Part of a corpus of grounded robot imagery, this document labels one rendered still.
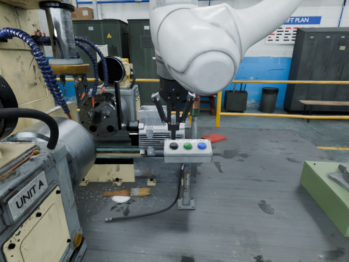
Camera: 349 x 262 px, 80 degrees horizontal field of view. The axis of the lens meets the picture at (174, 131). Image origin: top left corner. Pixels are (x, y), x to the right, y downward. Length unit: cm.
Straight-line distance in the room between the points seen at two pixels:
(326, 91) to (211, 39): 594
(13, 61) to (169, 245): 92
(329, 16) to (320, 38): 75
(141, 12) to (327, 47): 438
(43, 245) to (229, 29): 53
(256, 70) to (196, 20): 567
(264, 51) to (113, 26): 369
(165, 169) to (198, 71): 73
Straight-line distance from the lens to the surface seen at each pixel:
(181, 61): 32
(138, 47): 404
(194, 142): 76
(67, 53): 100
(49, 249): 58
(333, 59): 615
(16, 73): 110
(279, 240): 85
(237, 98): 550
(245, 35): 38
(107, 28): 422
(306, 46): 587
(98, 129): 129
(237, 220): 87
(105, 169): 105
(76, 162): 70
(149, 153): 93
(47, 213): 55
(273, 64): 612
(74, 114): 121
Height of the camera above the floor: 137
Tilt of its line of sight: 20 degrees down
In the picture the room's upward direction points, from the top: straight up
